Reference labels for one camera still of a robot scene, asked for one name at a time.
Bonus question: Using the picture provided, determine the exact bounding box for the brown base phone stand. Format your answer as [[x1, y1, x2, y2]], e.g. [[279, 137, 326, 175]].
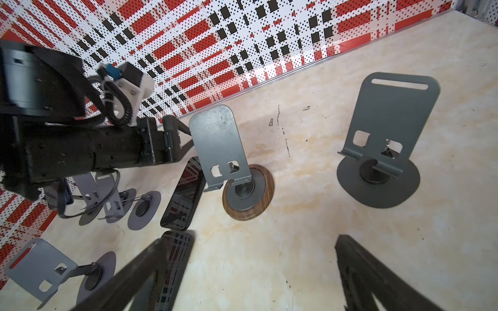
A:
[[189, 105, 275, 221]]

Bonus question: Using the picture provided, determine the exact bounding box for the front grey phone stand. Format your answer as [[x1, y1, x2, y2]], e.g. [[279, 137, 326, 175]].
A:
[[5, 238, 116, 310]]

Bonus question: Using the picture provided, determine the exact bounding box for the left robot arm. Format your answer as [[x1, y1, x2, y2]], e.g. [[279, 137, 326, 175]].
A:
[[1, 40, 193, 201]]

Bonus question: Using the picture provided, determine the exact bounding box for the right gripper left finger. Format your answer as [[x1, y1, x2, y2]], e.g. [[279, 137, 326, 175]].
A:
[[73, 238, 170, 310]]

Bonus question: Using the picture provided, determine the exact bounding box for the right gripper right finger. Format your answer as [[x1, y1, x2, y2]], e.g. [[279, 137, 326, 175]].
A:
[[335, 235, 441, 310]]

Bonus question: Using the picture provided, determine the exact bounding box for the black phone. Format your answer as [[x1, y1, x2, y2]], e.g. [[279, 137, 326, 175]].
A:
[[155, 230, 195, 310], [160, 156, 206, 231]]

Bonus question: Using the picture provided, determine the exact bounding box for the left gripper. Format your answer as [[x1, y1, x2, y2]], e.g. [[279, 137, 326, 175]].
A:
[[27, 115, 193, 183]]

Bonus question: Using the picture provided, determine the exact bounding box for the far right phone stand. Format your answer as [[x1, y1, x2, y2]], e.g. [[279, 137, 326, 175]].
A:
[[337, 72, 440, 209]]

